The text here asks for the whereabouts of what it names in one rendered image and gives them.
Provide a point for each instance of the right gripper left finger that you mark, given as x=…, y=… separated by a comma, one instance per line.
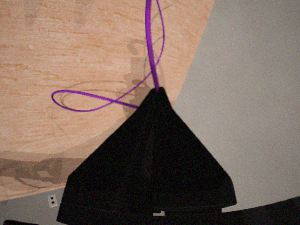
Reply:
x=111, y=176

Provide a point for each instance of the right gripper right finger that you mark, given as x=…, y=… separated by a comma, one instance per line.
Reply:
x=185, y=177

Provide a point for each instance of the purple cable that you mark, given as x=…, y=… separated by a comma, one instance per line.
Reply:
x=151, y=60

